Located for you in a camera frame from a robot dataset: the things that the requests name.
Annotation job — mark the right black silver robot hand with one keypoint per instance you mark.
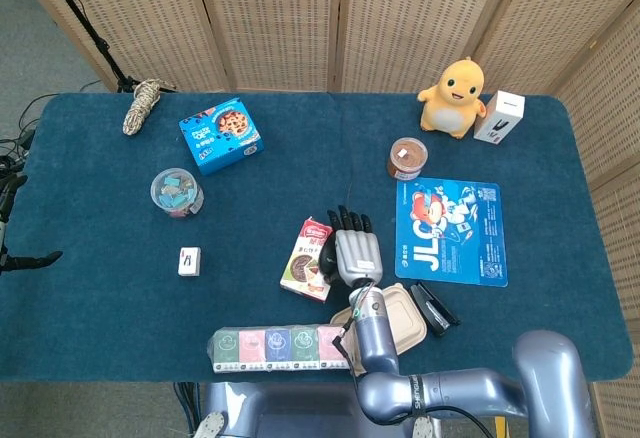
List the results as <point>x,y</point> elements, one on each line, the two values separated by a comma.
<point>357,255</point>

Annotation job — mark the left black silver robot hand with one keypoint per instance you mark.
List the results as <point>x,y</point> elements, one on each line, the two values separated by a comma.
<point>30,260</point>

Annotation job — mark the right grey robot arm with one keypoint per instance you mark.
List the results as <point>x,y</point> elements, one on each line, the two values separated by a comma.
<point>450,393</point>

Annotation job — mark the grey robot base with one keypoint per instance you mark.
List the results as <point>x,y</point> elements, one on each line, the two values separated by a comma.
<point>280,408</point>

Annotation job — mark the red white snack box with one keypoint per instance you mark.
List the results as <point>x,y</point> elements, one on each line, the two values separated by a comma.
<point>300,268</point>

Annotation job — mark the blue cartoon mouse pad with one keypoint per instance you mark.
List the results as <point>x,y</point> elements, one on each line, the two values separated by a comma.
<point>450,233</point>

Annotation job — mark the blue cookie box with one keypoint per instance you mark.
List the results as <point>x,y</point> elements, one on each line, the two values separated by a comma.
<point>220,135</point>

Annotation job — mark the beige lidded lunch container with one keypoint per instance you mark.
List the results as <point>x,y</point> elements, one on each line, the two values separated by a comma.
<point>410,318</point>

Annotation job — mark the blue felt table cover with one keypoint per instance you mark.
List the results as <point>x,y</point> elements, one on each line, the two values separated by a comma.
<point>100,308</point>

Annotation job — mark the black stapler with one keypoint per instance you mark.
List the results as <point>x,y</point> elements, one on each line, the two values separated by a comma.
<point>434,309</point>

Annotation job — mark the clear jar with brown food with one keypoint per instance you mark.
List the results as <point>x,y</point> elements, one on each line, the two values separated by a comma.
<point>407,158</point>

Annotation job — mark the wrapped pocket tissue multipack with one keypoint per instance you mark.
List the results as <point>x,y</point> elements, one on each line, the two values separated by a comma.
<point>277,349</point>

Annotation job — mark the small white cardboard box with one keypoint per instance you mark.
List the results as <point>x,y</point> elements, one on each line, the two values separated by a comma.
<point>189,262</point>

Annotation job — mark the clear jar of binder clips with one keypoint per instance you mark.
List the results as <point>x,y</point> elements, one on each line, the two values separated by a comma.
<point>176,193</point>

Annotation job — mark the yellow plush toy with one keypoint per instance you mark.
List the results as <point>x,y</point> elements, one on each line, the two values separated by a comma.
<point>452,108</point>

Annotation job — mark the tall white stapler box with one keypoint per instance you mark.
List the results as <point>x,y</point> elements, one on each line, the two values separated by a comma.
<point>497,118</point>

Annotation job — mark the yellow floor tape strip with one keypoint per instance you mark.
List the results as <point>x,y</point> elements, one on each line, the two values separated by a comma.
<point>500,429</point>

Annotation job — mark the black tripod stand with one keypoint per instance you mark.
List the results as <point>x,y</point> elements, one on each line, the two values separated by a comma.
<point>82,23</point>

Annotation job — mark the wicker folding screen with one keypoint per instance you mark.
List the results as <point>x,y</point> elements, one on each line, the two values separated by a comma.
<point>280,23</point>

